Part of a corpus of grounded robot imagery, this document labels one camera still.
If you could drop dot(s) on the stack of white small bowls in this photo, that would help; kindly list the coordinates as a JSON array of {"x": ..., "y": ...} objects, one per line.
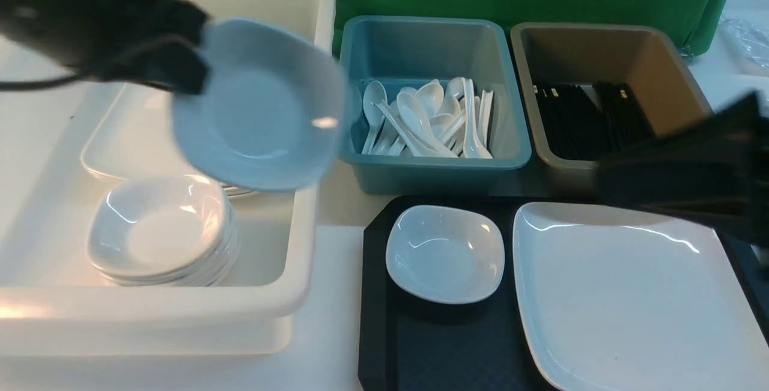
[{"x": 164, "y": 231}]

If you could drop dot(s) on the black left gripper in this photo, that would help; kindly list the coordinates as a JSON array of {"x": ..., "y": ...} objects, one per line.
[{"x": 146, "y": 42}]

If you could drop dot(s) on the brown plastic bin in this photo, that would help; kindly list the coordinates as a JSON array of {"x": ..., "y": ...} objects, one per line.
[{"x": 579, "y": 54}]

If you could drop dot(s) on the black serving tray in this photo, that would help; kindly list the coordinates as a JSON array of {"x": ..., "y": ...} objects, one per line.
[{"x": 406, "y": 343}]

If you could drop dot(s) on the large white plastic bin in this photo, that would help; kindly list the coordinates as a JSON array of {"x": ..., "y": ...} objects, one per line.
[{"x": 54, "y": 304}]

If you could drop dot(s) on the large white rice plate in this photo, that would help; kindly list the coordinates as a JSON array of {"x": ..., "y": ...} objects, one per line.
[{"x": 615, "y": 299}]

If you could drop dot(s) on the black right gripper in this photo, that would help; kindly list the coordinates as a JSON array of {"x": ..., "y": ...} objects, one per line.
[{"x": 714, "y": 172}]

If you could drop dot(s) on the teal plastic bin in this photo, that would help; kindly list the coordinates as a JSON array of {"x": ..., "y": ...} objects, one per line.
[{"x": 411, "y": 51}]

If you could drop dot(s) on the white small bowl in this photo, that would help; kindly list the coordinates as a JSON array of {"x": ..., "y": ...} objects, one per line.
[
  {"x": 271, "y": 113},
  {"x": 445, "y": 255}
]

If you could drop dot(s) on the pile of white spoons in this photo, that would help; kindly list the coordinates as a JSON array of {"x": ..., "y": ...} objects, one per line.
[{"x": 435, "y": 120}]

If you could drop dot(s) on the stack of white square plates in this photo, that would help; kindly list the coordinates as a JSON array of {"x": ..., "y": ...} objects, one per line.
[{"x": 134, "y": 140}]

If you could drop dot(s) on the pile of black chopsticks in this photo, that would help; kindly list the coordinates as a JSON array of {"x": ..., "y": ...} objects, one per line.
[{"x": 587, "y": 123}]

